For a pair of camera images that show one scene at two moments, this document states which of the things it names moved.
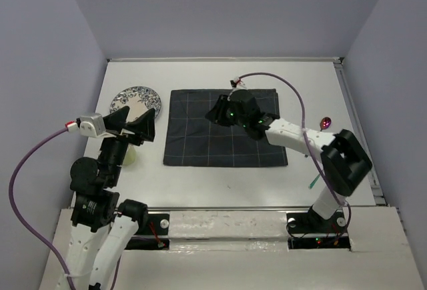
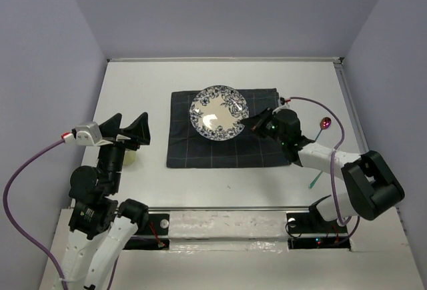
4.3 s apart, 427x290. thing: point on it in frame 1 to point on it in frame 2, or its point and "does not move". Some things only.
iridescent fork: x=312 y=185 does not move
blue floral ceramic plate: x=139 y=100 to x=216 y=113
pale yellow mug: x=130 y=155 does not move
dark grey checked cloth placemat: x=193 y=140 does not move
